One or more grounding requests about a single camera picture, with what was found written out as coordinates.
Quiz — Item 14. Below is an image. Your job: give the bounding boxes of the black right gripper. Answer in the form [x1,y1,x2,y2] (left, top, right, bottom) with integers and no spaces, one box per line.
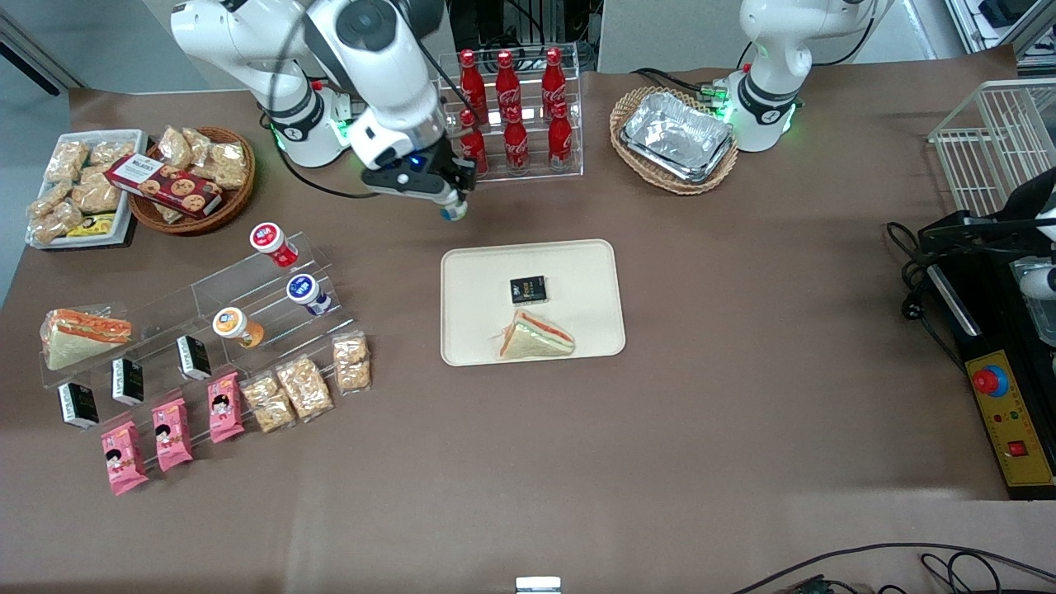
[408,136,478,219]

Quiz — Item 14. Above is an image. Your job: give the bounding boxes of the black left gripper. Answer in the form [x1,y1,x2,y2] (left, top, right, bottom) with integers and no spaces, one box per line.
[920,167,1056,257]

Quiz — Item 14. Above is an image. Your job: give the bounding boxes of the beige plastic tray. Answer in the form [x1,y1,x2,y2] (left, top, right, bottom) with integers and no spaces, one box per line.
[440,239,626,367]

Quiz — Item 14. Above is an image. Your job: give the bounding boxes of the blue gum bottle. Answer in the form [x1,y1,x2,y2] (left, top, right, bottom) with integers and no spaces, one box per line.
[285,274,333,318]

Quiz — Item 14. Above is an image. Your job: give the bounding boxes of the red gum bottle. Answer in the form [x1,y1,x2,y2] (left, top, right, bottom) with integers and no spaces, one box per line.
[250,222,299,269]

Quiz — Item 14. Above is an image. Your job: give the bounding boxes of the aluminium foil tray stack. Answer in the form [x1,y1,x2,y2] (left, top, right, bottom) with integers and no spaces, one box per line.
[620,91,735,184]

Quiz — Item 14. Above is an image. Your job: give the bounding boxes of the red cola bottle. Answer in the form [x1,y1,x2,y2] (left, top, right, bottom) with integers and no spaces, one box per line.
[459,49,488,125]
[494,51,522,120]
[547,102,574,171]
[541,48,569,116]
[460,109,490,177]
[502,107,530,173]

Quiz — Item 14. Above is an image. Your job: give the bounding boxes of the clear acrylic bottle rack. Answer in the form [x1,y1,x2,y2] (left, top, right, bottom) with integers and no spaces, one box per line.
[437,43,584,186]

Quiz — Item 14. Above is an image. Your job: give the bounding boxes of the black control box yellow panel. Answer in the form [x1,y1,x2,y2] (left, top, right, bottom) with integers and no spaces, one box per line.
[928,210,1056,501]

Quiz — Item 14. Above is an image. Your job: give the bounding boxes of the clear plastic container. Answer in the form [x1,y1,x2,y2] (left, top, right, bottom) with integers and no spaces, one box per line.
[1011,257,1056,347]

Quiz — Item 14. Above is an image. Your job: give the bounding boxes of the red emergency stop button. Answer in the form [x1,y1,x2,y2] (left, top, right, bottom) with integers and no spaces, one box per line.
[972,364,1009,398]

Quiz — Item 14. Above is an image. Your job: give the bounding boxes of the wrapped triangle sandwich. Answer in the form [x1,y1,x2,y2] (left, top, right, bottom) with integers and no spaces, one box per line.
[497,309,576,361]
[41,308,133,371]

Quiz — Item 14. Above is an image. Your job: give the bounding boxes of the light wicker basket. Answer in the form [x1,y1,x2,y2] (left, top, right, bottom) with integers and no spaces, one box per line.
[610,87,739,196]

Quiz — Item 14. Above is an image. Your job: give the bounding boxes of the black equipment rack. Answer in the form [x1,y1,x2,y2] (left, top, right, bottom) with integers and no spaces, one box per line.
[448,0,605,72]

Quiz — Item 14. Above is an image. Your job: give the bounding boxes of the brown wicker basket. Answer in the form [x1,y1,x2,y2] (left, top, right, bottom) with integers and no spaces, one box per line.
[128,126,257,236]

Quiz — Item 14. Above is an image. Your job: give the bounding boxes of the clear acrylic tiered stand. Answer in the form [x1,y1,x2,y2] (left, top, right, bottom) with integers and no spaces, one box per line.
[188,233,357,389]
[37,285,248,438]

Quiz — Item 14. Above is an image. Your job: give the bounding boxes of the orange-lid yogurt cup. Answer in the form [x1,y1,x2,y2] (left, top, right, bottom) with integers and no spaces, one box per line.
[212,307,266,349]

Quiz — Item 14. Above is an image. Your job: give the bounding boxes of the red cookie box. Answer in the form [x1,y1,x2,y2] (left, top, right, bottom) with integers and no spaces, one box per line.
[105,153,224,219]

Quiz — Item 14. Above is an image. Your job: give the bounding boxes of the black and white carton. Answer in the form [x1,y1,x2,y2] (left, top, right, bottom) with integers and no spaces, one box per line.
[57,382,100,430]
[111,356,145,406]
[176,334,213,382]

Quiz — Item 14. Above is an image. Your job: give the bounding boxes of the pink snack pack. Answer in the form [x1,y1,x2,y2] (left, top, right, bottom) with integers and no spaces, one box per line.
[101,421,150,496]
[152,398,194,473]
[207,372,246,444]

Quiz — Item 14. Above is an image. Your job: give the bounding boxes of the white rectangular bin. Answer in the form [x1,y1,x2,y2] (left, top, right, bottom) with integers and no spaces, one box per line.
[25,130,149,250]

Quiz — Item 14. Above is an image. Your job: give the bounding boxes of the yellow snack pack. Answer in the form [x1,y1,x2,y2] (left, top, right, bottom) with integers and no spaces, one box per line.
[66,213,116,240]

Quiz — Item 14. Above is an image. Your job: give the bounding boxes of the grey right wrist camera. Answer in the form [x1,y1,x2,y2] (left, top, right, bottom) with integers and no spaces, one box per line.
[361,167,450,201]

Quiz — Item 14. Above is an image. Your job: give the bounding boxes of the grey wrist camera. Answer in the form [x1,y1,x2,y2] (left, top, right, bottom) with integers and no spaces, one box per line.
[361,167,450,201]
[1018,264,1056,303]

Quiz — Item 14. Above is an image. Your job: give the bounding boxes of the black cable bundle with plug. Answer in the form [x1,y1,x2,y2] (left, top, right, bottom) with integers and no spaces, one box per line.
[886,220,966,372]

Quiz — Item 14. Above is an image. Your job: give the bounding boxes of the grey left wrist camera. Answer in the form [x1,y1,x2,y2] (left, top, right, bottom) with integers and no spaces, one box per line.
[1018,264,1056,303]

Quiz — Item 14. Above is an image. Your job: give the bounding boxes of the white wire basket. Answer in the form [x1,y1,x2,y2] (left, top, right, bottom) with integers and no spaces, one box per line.
[928,80,1056,219]

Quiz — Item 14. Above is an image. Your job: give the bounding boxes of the aluminium frame shelf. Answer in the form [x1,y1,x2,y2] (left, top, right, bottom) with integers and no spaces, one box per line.
[945,0,1056,68]

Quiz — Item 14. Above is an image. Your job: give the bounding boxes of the black base cable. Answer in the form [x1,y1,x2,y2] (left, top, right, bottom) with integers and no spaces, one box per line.
[631,66,731,105]

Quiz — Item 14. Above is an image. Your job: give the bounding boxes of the black floor cable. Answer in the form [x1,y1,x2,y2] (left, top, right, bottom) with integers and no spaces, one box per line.
[730,542,1056,594]

